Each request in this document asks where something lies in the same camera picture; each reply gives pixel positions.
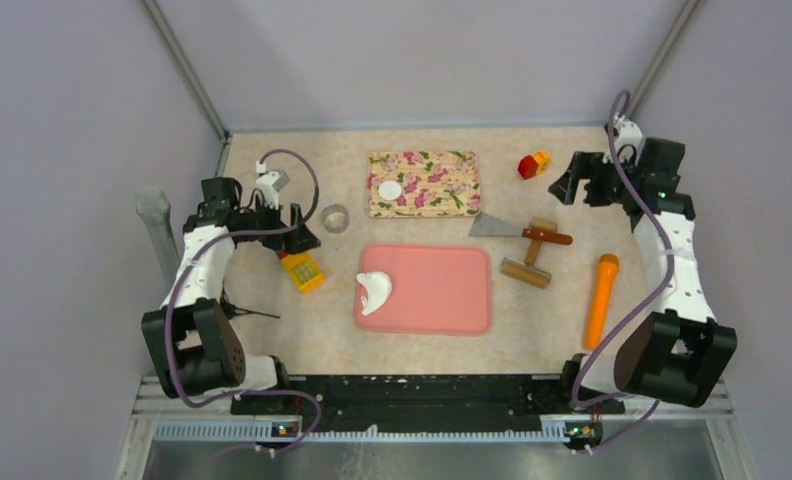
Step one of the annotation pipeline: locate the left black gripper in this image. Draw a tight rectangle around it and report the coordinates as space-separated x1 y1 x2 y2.
238 194 319 254

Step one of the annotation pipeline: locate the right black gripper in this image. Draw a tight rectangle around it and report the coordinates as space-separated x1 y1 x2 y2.
548 152 642 208

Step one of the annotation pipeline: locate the white dough ball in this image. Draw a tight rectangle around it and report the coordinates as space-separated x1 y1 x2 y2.
356 271 393 317

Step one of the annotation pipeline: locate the round white dumpling wrapper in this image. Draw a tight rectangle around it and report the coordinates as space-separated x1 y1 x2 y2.
378 180 403 201

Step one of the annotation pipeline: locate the metal scraper wooden handle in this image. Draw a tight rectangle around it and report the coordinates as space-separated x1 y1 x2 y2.
468 213 573 246

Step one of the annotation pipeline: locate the wooden rolling pin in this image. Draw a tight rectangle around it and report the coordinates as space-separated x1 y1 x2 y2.
500 239 551 289

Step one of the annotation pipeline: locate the pink plastic tray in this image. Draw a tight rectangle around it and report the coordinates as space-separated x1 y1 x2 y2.
354 244 492 336

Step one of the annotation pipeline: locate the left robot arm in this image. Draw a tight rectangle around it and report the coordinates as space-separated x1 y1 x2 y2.
141 170 321 414

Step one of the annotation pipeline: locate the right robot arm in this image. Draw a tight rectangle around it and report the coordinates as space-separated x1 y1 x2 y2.
549 137 738 412

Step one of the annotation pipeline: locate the yellow multicolour toy block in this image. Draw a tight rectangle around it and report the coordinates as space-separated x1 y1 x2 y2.
278 252 326 294

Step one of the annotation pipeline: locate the red orange toy block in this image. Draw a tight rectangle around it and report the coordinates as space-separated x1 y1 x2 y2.
517 151 551 180

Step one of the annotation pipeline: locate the orange toy carrot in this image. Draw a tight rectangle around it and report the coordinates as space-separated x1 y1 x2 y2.
583 253 619 351

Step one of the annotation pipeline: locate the small black tripod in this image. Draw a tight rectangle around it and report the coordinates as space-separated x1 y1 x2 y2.
220 300 280 320

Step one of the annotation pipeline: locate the floral yellow tray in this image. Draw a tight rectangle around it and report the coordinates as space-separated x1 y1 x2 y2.
366 150 483 219

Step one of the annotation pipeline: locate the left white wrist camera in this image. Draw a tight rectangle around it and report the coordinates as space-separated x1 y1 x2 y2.
255 161 290 210

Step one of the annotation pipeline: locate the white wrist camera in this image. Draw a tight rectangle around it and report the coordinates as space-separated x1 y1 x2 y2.
255 161 290 210
610 114 643 168

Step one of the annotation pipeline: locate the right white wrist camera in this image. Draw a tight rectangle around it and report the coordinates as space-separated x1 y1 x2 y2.
610 114 643 168

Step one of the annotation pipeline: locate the grey cylinder post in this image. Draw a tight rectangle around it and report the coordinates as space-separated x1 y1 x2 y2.
135 186 181 290

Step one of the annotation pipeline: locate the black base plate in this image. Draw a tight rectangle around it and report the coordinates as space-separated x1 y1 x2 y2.
230 374 626 435

